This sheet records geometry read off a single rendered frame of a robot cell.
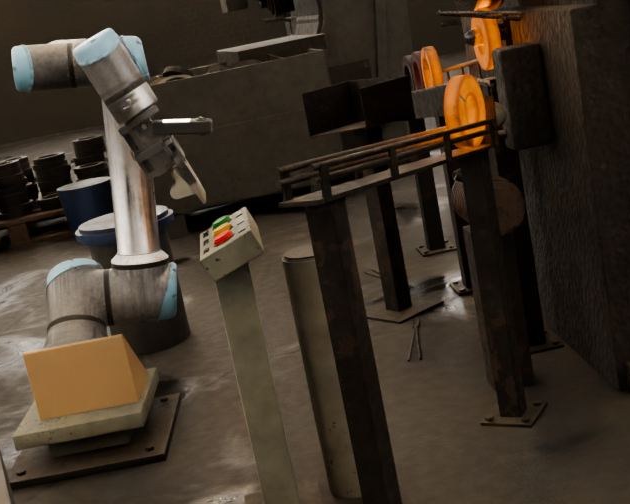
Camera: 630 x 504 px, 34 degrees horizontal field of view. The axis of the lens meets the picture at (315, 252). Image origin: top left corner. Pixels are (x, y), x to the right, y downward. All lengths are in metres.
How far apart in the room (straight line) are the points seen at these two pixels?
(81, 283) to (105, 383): 0.28
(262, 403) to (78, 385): 0.72
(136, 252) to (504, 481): 1.13
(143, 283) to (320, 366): 0.78
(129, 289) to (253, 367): 0.77
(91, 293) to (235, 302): 0.81
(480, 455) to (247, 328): 0.60
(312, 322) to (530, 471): 0.54
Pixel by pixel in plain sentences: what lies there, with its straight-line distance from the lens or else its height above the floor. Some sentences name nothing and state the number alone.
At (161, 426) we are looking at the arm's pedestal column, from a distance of 2.74.
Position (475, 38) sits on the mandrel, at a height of 0.82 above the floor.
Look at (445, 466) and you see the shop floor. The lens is 2.26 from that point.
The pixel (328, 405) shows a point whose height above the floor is 0.21.
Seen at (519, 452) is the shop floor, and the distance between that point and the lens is 2.28.
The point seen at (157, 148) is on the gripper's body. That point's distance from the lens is 2.03.
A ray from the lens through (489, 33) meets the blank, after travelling 2.67.
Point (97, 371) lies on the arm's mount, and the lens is 2.64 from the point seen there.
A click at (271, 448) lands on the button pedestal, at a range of 2.10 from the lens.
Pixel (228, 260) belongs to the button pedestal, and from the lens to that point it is 1.90.
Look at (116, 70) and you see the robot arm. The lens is 2.01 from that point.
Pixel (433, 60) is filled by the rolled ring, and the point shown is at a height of 0.73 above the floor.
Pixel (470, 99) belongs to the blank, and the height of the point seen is 0.73.
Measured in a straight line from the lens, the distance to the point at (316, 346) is 2.07.
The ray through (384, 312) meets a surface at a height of 0.01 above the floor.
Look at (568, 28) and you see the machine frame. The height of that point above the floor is 0.83.
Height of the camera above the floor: 1.00
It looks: 14 degrees down
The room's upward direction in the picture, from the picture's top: 11 degrees counter-clockwise
